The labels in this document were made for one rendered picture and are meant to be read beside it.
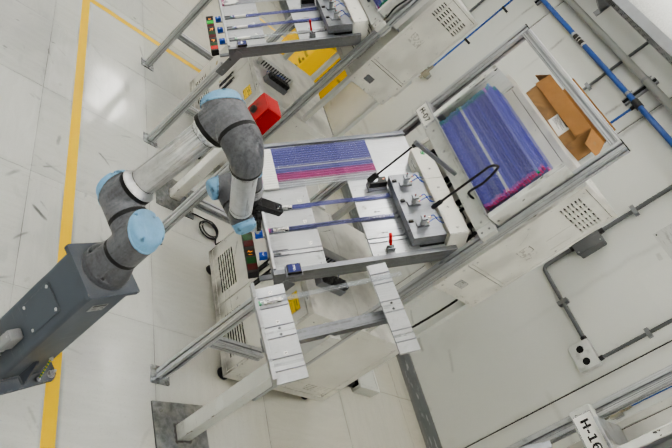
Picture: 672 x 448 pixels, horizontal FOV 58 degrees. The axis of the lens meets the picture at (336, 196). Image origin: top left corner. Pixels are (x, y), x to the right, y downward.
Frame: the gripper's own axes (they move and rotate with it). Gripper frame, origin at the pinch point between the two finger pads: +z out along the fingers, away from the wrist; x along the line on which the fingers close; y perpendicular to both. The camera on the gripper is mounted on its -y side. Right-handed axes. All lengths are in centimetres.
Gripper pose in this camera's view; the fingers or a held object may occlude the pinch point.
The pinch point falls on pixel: (258, 230)
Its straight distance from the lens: 230.2
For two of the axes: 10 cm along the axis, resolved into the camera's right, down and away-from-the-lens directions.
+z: -0.8, 6.9, 7.2
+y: -9.7, 1.2, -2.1
